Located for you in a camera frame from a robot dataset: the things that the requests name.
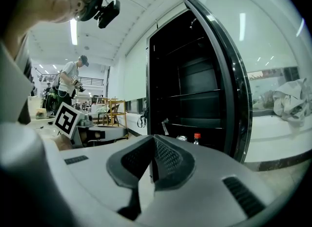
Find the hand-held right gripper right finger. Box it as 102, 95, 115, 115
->
135, 134, 277, 226

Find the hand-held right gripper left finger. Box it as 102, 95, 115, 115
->
41, 134, 155, 222

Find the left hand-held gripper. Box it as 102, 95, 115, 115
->
53, 101, 129, 149

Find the black glass door fridge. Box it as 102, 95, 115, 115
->
145, 0, 312, 171

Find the person's left hand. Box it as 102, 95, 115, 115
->
80, 131, 101, 141

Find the wooden chair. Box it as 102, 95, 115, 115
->
97, 98, 128, 129

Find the white paper tag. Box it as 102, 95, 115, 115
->
161, 118, 170, 136

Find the black metal railing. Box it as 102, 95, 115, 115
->
39, 74, 105, 87

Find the clear jar with food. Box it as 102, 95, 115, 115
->
35, 108, 47, 120

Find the long ceiling light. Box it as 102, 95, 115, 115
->
70, 19, 78, 46

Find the person's grey shirt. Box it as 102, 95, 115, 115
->
0, 34, 33, 125

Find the crumpled white cloth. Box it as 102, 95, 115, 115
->
272, 78, 312, 128

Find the black hanging strap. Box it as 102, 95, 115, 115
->
136, 107, 149, 128

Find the black head-worn camera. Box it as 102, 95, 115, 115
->
93, 0, 121, 29

